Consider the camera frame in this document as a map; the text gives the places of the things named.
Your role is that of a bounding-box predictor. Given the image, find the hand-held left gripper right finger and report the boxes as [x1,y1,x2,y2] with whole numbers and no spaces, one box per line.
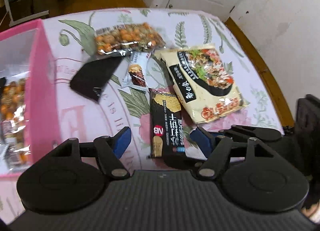
[189,126,275,179]

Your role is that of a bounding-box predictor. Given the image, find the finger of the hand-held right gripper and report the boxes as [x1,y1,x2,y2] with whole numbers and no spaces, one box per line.
[217,124,282,143]

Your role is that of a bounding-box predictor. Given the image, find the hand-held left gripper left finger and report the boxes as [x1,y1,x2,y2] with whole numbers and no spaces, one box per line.
[53,126,132,180]

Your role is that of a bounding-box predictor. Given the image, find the black cracker packet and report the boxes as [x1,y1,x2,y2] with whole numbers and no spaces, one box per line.
[70,50,131,102]
[148,88,187,159]

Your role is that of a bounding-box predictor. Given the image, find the beige noodle packet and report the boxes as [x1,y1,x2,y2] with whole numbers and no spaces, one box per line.
[159,43,251,124]

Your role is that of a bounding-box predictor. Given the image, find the white snack bar packet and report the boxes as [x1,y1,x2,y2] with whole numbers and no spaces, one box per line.
[120,51,151,90]

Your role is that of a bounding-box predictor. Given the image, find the pink plastic bin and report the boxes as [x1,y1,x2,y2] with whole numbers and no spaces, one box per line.
[0,19,60,179]

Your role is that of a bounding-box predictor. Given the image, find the small clear bag orange nuts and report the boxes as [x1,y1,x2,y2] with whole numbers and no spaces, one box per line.
[94,22,166,56]

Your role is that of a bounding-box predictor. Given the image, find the snack packets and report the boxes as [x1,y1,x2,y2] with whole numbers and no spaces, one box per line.
[0,77,32,169]

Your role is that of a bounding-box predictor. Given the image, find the floral bedsheet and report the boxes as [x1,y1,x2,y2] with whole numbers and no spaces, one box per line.
[0,8,286,224]

